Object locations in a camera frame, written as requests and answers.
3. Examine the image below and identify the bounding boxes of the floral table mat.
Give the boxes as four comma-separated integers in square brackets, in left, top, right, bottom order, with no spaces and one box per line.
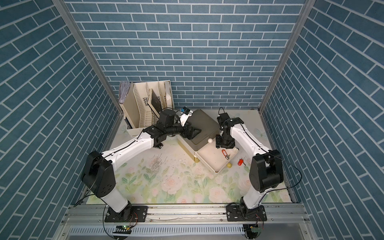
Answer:
[86,109,293,205]

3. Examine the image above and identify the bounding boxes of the red tag key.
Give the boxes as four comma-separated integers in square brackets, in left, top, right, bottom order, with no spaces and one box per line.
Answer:
[222,149,230,160]
[238,159,246,166]

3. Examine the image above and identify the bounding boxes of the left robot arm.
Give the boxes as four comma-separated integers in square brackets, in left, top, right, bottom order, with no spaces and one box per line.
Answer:
[81,107,201,223]

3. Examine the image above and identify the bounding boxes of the grey three-drawer cabinet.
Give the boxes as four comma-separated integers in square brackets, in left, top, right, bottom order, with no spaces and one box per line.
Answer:
[177,109,219,163]

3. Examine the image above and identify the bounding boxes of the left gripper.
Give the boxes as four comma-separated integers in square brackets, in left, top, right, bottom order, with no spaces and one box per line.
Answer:
[164,121,201,141]

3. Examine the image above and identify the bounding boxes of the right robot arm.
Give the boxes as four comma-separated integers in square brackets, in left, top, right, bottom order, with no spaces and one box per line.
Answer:
[216,112,284,223]

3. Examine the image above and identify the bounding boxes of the white file organizer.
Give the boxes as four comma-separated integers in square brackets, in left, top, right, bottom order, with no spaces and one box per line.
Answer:
[120,80,175,129]

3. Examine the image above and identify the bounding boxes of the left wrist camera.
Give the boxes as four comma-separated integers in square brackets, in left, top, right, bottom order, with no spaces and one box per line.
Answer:
[180,107,193,127]

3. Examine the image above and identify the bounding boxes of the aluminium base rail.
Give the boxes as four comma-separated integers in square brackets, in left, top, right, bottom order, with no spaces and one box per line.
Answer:
[54,203,316,240]

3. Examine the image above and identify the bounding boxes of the white drawer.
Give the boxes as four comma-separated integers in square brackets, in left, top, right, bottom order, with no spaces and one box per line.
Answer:
[195,140,239,174]

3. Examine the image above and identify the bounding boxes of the purple papers in organizer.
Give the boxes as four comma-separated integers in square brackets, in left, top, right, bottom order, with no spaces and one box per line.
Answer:
[119,81,132,104]

